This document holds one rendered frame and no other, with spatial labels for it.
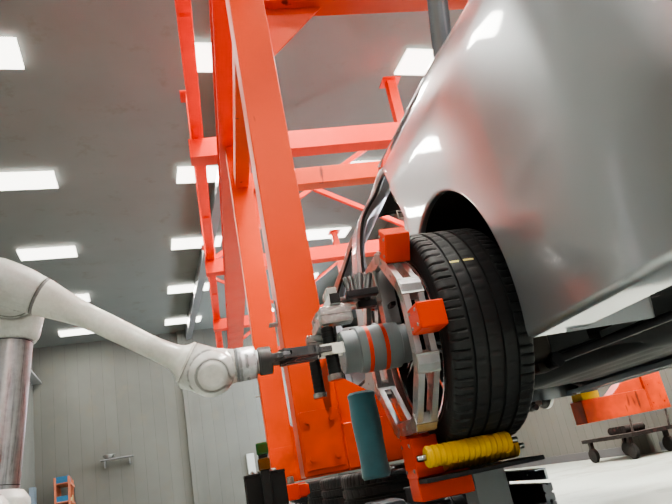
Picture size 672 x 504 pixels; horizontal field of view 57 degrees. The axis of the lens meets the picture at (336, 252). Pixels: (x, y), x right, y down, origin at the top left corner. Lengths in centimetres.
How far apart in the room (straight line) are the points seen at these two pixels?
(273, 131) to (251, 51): 41
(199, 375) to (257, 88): 162
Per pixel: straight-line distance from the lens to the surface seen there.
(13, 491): 179
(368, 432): 197
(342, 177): 485
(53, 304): 171
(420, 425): 180
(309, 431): 229
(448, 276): 172
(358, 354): 186
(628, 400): 506
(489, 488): 193
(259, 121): 271
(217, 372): 147
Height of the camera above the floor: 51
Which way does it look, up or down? 19 degrees up
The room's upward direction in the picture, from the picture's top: 11 degrees counter-clockwise
